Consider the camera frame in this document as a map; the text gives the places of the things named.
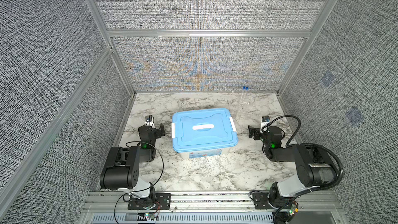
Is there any clear acrylic tube rack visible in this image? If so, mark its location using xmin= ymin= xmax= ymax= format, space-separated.
xmin=238 ymin=91 xmax=257 ymax=106

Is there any blue plastic box lid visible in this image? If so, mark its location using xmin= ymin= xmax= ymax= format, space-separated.
xmin=172 ymin=108 xmax=238 ymax=153

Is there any blue capped test tube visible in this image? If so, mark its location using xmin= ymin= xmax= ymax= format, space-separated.
xmin=240 ymin=86 xmax=246 ymax=103
xmin=243 ymin=87 xmax=249 ymax=104

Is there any white plastic storage box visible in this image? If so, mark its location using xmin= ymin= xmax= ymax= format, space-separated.
xmin=170 ymin=116 xmax=237 ymax=159

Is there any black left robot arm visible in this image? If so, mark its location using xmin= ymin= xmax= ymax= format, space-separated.
xmin=99 ymin=124 xmax=165 ymax=211

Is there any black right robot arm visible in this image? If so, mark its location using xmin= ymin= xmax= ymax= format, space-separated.
xmin=248 ymin=125 xmax=344 ymax=208

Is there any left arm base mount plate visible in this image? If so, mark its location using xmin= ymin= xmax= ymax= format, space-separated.
xmin=127 ymin=193 xmax=172 ymax=211

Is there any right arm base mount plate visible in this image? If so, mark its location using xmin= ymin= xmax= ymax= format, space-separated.
xmin=251 ymin=191 xmax=273 ymax=210

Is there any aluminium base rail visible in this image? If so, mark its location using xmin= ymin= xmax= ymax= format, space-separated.
xmin=78 ymin=191 xmax=349 ymax=224

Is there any horizontal aluminium wall bar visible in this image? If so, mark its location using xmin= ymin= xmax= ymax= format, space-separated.
xmin=106 ymin=30 xmax=312 ymax=38

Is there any left corner aluminium frame post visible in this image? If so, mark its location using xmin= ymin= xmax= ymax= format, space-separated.
xmin=85 ymin=0 xmax=136 ymax=96

